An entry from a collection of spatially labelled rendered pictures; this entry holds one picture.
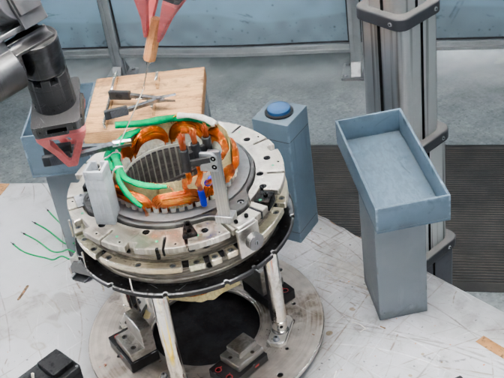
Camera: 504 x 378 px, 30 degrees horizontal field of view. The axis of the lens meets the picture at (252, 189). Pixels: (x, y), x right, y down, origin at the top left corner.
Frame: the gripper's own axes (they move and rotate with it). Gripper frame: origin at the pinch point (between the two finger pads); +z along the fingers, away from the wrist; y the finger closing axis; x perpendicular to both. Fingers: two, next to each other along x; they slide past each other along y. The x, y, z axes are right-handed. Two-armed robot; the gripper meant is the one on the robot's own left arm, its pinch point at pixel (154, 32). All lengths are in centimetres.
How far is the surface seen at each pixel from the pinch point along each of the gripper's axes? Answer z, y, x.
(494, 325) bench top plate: 35, 61, 12
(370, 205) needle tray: 16.4, 34.8, 4.0
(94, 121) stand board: 31.6, -12.6, 21.0
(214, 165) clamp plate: 10.4, 13.6, -8.7
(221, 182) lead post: 13.1, 15.1, -8.0
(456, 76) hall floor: 101, 59, 232
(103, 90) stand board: 31.7, -15.4, 31.3
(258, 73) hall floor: 129, -15, 232
